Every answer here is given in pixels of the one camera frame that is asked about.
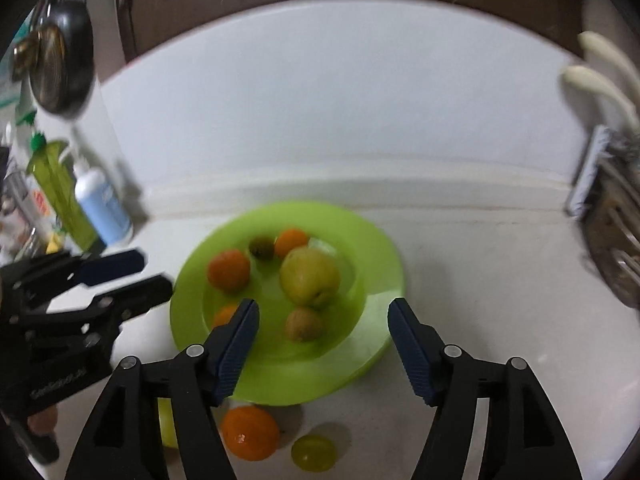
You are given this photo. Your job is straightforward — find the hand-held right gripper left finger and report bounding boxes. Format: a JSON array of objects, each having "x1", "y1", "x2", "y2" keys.
[{"x1": 65, "y1": 298, "x2": 261, "y2": 480}]

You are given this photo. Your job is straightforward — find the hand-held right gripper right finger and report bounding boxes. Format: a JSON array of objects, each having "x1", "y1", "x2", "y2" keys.
[{"x1": 387, "y1": 297, "x2": 583, "y2": 480}]

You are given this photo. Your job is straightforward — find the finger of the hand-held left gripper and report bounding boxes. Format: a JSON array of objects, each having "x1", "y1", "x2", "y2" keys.
[
  {"x1": 75, "y1": 248, "x2": 149, "y2": 286},
  {"x1": 80, "y1": 274, "x2": 174, "y2": 334}
]

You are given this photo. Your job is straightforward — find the green plate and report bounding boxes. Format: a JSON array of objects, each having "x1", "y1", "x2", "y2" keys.
[{"x1": 169, "y1": 201, "x2": 405, "y2": 407}]

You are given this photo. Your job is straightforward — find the small brown kiwi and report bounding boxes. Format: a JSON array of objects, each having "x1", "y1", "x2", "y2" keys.
[{"x1": 285, "y1": 307, "x2": 324, "y2": 343}]

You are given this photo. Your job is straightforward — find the large orange mandarin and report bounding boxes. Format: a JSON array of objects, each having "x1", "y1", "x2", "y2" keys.
[{"x1": 221, "y1": 405, "x2": 280, "y2": 461}]

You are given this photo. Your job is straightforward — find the yellow-green apple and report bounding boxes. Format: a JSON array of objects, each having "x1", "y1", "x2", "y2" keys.
[
  {"x1": 279, "y1": 246, "x2": 342, "y2": 309},
  {"x1": 157, "y1": 397, "x2": 179, "y2": 450}
]

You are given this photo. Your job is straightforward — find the green cherry tomato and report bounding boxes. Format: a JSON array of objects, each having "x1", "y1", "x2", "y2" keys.
[
  {"x1": 291, "y1": 435, "x2": 337, "y2": 472},
  {"x1": 249, "y1": 236, "x2": 276, "y2": 262}
]

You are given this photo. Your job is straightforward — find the person's left hand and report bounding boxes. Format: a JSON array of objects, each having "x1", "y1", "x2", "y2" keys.
[{"x1": 27, "y1": 404, "x2": 59, "y2": 434}]

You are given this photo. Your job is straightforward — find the white pump bottle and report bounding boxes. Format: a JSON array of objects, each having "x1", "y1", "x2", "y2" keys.
[{"x1": 72, "y1": 155, "x2": 135, "y2": 246}]

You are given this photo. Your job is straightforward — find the green dish soap bottle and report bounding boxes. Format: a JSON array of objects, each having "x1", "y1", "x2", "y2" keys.
[{"x1": 25, "y1": 132, "x2": 108, "y2": 256}]

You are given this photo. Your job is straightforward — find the black frying pan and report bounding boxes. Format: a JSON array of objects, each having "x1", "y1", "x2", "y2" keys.
[{"x1": 27, "y1": 0, "x2": 96, "y2": 116}]

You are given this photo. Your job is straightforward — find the metal dish rack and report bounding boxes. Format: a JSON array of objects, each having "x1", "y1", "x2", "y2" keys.
[{"x1": 582, "y1": 160, "x2": 640, "y2": 308}]

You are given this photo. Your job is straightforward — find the small copper pot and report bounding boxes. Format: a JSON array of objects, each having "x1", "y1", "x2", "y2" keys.
[{"x1": 12, "y1": 25, "x2": 56, "y2": 83}]

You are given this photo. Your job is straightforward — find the white utensil handles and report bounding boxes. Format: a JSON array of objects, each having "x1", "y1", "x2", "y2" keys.
[{"x1": 561, "y1": 66, "x2": 640, "y2": 128}]

